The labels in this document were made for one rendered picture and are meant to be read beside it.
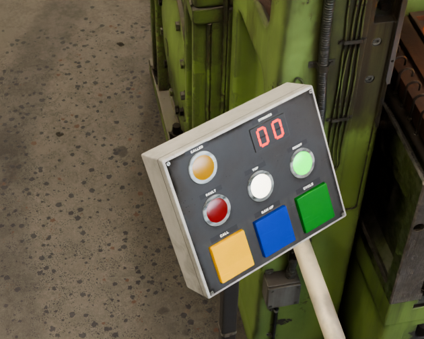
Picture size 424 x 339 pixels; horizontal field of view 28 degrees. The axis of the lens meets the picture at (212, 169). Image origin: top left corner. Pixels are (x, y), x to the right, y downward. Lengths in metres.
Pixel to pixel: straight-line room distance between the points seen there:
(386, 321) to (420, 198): 0.48
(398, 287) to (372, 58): 0.61
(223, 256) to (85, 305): 1.25
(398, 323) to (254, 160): 0.90
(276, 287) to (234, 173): 0.78
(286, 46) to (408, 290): 0.74
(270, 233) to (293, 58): 0.39
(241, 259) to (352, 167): 0.59
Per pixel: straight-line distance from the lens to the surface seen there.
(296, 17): 1.69
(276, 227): 1.57
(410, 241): 1.99
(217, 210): 1.50
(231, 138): 1.49
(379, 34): 1.79
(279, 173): 1.56
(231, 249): 1.53
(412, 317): 2.28
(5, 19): 3.86
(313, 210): 1.62
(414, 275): 2.11
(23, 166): 3.15
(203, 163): 1.46
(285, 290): 2.26
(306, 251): 2.03
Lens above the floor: 2.22
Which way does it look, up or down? 46 degrees down
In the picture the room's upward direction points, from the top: 1 degrees clockwise
